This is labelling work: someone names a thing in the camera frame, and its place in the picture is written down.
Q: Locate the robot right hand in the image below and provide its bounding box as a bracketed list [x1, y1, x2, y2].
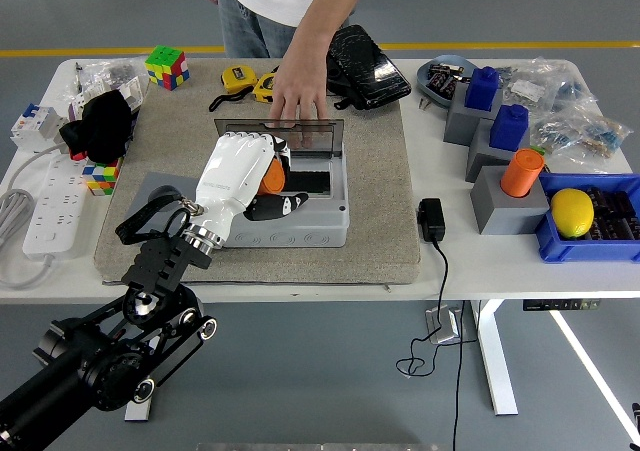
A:
[624, 403, 640, 451]

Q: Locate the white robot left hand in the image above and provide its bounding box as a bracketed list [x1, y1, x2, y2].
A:
[193, 130, 310, 241]

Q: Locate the orange cylinder battery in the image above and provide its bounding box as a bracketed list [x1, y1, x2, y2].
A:
[257, 159, 287, 196]
[499, 148, 545, 198]

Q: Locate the grey electrical box with lid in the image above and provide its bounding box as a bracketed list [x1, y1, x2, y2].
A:
[213, 117, 350, 249]

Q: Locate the silver metal box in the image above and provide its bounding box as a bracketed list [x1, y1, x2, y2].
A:
[424, 306, 460, 346]

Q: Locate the grey block with round hole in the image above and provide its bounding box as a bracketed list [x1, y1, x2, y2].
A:
[122, 170, 204, 227]
[469, 164, 551, 236]

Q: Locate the large colourful puzzle cube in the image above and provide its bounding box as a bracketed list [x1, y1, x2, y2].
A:
[144, 45, 191, 92]

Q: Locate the grey-brown mat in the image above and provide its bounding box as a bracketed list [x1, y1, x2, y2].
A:
[93, 59, 422, 286]

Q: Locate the clear bag of dark parts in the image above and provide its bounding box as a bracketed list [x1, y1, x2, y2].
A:
[74, 58, 151, 115]

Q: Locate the small colourful puzzle cube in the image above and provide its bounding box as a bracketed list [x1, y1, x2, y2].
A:
[81, 156, 123, 197]

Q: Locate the black table control panel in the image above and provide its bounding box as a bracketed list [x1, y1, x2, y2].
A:
[522, 298, 603, 313]

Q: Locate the black cloth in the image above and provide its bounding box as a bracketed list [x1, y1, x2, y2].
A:
[58, 89, 142, 165]

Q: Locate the white table leg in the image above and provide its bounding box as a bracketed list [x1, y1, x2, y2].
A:
[472, 299, 520, 417]
[123, 301, 169, 422]

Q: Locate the black zip pouch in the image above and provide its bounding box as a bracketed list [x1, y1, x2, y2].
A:
[272, 24, 412, 111]

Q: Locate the white power strip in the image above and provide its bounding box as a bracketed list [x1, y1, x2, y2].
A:
[22, 153, 91, 261]

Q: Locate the blue plastic bin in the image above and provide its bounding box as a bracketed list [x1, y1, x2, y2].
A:
[533, 172, 640, 264]

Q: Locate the black power adapter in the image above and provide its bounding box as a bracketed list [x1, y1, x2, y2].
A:
[417, 197, 447, 243]

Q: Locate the white circuit breaker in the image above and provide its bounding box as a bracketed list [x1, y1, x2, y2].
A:
[10, 103, 69, 153]

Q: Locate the blue-grey dish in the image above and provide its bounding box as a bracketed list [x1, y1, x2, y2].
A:
[416, 54, 481, 108]

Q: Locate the yellow lemon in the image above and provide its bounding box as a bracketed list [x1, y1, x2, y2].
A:
[549, 188, 595, 239]

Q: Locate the grey block holder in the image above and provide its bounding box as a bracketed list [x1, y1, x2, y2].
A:
[464, 118, 531, 184]
[443, 83, 503, 147]

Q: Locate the blue plastic block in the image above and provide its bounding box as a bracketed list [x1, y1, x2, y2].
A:
[464, 65, 504, 111]
[488, 103, 530, 153]

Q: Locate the large clear bag of parts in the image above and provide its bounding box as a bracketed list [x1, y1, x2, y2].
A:
[529, 105, 634, 162]

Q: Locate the clear bag with white label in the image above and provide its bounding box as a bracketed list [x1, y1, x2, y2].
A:
[501, 56, 571, 115]

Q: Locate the clear bag of blue parts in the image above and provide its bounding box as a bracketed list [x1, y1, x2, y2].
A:
[557, 78, 600, 120]

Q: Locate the yellow tape measure with strap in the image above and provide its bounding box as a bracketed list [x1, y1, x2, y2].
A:
[208, 65, 259, 113]

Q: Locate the white switch module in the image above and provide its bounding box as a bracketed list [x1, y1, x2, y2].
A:
[118, 77, 146, 112]

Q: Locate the hanging black cable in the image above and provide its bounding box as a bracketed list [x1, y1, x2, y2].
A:
[452, 299, 484, 451]

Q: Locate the white cable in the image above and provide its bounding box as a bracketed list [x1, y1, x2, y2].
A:
[0, 143, 69, 192]

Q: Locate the thin black adapter cord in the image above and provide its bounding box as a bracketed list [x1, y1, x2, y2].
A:
[395, 238, 451, 378]

